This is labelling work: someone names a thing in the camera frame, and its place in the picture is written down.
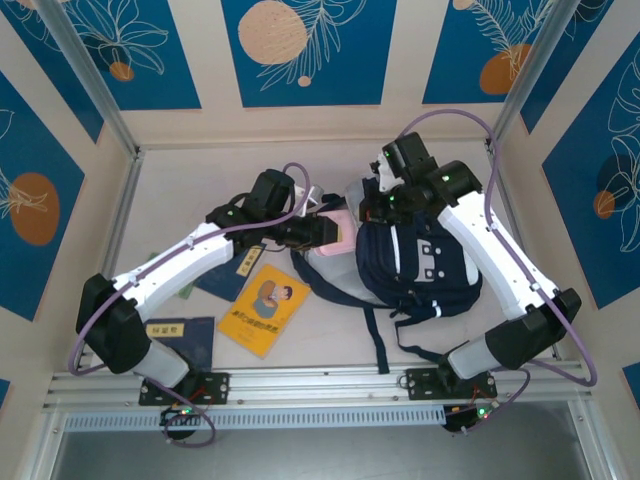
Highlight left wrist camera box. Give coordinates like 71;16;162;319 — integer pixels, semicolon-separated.
294;183;326;209

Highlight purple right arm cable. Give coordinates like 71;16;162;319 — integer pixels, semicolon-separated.
397;108;599;436

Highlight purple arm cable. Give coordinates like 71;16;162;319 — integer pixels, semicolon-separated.
67;162;311;449
397;108;599;436

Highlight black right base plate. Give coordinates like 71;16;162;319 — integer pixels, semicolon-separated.
403;367;499;401

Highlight navy blue student backpack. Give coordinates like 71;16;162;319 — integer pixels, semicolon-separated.
289;177;485;375

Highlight black controller board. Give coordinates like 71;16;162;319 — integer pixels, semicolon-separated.
442;403;497;435
158;405;204;427

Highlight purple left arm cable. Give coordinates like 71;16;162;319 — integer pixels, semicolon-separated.
67;162;311;449

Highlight yellow illustrated book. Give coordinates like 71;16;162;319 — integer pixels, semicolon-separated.
216;263;312;359

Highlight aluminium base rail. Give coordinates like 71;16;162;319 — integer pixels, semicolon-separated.
44;360;594;412

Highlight large navy yellow-label book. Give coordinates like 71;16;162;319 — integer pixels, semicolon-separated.
142;315;216;374

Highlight pink pencil case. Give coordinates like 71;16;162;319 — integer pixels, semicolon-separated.
304;209;357;259

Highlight aluminium corner post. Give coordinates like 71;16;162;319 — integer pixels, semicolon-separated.
484;0;581;154
37;0;144;159

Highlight small navy yellow-label book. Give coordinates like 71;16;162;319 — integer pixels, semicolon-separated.
194;242;269;303

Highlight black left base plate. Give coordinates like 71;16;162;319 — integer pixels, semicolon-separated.
138;370;232;406

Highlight grey slotted cable duct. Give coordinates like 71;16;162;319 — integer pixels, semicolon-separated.
64;403;447;432

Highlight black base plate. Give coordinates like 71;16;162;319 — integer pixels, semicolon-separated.
138;370;232;406
403;367;499;401

